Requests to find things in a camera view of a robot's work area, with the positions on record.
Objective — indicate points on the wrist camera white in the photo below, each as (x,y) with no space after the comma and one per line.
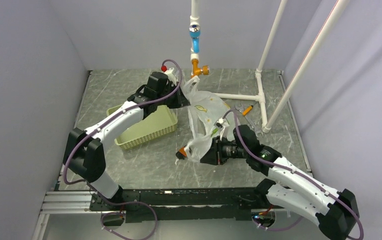
(172,73)
(223,126)

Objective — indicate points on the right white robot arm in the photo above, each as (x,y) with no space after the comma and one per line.
(334,212)

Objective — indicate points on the white pvc pipe frame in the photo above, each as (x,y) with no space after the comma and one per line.
(267,122)

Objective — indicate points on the aluminium frame rail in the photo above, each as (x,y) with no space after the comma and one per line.
(66,202)

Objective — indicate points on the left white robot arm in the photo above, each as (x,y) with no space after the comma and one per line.
(86,149)

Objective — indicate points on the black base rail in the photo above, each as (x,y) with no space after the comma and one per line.
(238,203)

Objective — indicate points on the white plastic bag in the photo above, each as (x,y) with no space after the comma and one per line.
(205,109)

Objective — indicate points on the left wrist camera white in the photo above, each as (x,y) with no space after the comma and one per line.
(172,73)

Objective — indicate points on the orange pipe valve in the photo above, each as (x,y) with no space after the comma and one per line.
(197,71)

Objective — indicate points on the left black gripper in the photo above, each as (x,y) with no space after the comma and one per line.
(181,101)

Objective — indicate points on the blue pipe valve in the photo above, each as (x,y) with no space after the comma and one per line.
(194,32)

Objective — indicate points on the pale green plastic basket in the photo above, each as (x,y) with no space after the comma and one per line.
(160,123)

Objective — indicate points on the orange black brush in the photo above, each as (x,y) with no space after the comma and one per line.
(181,154)

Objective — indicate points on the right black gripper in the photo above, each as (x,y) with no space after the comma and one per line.
(214,155)

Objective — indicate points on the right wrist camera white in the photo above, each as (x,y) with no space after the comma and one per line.
(223,126)

